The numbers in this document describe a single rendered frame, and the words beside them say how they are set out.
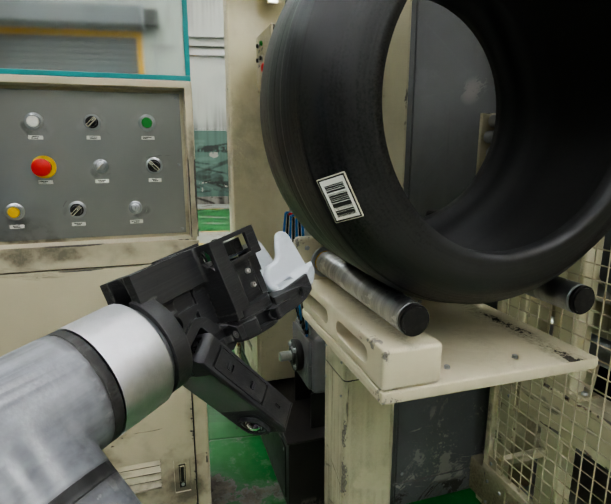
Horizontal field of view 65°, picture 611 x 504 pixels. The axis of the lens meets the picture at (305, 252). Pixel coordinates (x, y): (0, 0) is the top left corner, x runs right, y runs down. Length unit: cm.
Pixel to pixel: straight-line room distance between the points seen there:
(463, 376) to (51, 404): 57
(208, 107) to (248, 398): 938
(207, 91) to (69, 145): 852
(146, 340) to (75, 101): 99
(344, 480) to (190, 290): 91
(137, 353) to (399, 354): 42
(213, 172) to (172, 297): 927
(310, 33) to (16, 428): 48
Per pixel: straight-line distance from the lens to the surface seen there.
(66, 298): 126
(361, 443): 118
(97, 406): 29
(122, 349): 30
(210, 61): 979
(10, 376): 29
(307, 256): 93
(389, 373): 66
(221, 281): 36
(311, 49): 59
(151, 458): 144
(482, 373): 75
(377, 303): 69
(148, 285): 34
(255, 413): 40
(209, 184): 962
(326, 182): 58
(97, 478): 28
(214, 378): 36
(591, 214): 79
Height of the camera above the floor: 112
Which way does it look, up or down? 12 degrees down
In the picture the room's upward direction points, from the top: straight up
